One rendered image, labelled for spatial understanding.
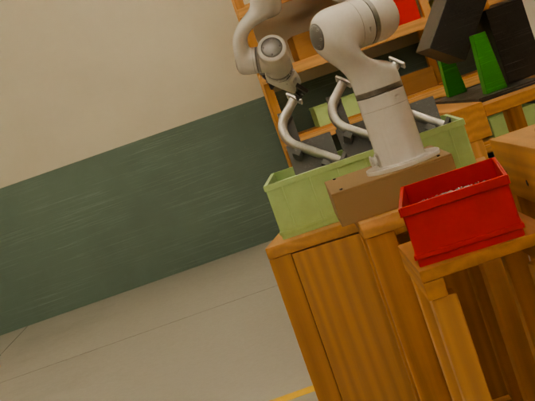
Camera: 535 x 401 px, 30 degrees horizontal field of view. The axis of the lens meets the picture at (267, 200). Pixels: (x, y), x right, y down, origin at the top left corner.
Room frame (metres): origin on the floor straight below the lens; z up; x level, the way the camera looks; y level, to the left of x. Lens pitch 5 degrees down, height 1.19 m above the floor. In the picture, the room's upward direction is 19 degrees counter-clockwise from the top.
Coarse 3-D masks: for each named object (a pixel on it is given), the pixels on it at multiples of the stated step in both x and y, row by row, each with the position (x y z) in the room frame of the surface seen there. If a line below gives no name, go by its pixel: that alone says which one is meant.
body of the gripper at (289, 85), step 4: (296, 72) 3.00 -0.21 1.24; (292, 76) 2.98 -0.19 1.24; (296, 76) 3.00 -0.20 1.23; (268, 80) 3.05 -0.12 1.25; (288, 80) 2.97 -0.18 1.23; (292, 80) 2.99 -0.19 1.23; (296, 80) 3.01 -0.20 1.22; (300, 80) 3.04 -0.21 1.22; (272, 84) 3.07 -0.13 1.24; (276, 84) 3.04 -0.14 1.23; (280, 84) 3.02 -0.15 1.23; (284, 84) 3.00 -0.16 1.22; (288, 84) 2.99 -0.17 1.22; (292, 84) 3.00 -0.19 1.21; (284, 88) 3.04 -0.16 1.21; (288, 88) 3.02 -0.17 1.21; (292, 88) 3.02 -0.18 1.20; (292, 92) 3.05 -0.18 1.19
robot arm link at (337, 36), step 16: (352, 0) 2.45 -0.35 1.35; (320, 16) 2.41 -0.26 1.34; (336, 16) 2.39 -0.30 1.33; (352, 16) 2.40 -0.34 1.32; (368, 16) 2.41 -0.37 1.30; (320, 32) 2.39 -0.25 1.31; (336, 32) 2.38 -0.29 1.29; (352, 32) 2.39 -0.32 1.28; (368, 32) 2.42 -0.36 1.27; (320, 48) 2.42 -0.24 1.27; (336, 48) 2.39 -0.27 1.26; (352, 48) 2.39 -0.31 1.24; (336, 64) 2.45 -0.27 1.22; (352, 64) 2.41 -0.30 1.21; (368, 64) 2.40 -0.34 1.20; (384, 64) 2.42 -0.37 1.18; (352, 80) 2.45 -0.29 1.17; (368, 80) 2.42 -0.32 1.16; (384, 80) 2.41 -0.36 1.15; (400, 80) 2.45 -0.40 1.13; (368, 96) 2.42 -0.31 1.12
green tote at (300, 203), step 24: (456, 120) 2.89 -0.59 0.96; (432, 144) 2.89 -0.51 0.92; (456, 144) 2.88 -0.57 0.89; (288, 168) 3.33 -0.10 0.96; (336, 168) 2.91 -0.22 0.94; (360, 168) 2.91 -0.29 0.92; (456, 168) 2.88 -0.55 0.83; (288, 192) 2.93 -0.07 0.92; (312, 192) 2.92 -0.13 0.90; (288, 216) 2.93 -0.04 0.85; (312, 216) 2.93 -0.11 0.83; (336, 216) 2.92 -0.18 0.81
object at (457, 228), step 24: (480, 168) 2.13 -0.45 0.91; (408, 192) 2.16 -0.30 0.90; (432, 192) 2.15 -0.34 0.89; (456, 192) 1.84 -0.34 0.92; (480, 192) 1.83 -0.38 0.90; (504, 192) 1.83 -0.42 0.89; (408, 216) 1.86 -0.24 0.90; (432, 216) 1.85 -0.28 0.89; (456, 216) 1.85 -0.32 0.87; (480, 216) 1.84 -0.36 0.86; (504, 216) 1.83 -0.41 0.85; (432, 240) 1.86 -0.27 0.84; (456, 240) 1.85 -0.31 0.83; (480, 240) 1.84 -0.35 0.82; (504, 240) 1.83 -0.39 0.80
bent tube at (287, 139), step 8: (288, 96) 3.24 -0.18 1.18; (288, 104) 3.22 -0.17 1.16; (288, 112) 3.22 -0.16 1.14; (280, 120) 3.21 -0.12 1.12; (280, 128) 3.20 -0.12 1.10; (280, 136) 3.20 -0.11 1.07; (288, 136) 3.18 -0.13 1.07; (288, 144) 3.18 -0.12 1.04; (296, 144) 3.17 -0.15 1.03; (304, 144) 3.17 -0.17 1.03; (304, 152) 3.16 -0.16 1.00; (312, 152) 3.15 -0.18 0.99; (320, 152) 3.14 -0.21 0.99; (328, 152) 3.14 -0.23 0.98; (336, 160) 3.13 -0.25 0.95
